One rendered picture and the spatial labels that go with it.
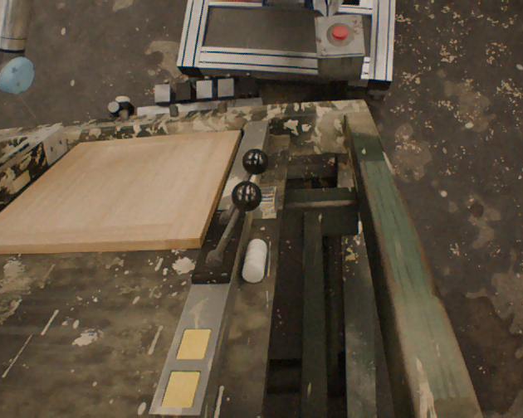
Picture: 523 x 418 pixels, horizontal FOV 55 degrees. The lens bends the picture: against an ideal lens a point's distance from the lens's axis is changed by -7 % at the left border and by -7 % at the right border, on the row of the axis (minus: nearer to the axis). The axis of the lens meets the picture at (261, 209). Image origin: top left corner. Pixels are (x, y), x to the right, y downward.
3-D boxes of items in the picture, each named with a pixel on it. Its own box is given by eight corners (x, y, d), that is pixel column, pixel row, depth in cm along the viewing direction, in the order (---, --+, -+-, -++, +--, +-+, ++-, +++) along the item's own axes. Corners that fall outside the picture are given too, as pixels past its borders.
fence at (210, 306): (270, 135, 134) (268, 119, 132) (206, 443, 49) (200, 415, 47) (250, 136, 135) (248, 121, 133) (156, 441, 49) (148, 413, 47)
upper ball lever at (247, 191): (226, 265, 73) (268, 183, 67) (222, 281, 69) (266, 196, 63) (200, 255, 72) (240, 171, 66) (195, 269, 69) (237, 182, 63)
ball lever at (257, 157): (237, 225, 83) (273, 151, 78) (233, 236, 80) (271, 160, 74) (214, 215, 83) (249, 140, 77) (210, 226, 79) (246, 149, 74)
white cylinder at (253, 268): (264, 283, 73) (268, 254, 81) (262, 264, 72) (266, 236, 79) (242, 284, 74) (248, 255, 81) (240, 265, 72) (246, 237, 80)
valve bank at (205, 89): (276, 88, 168) (269, 57, 144) (278, 131, 166) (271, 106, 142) (126, 100, 173) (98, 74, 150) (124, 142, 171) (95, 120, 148)
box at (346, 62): (357, 42, 148) (361, 12, 131) (361, 81, 147) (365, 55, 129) (315, 45, 150) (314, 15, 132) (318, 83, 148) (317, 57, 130)
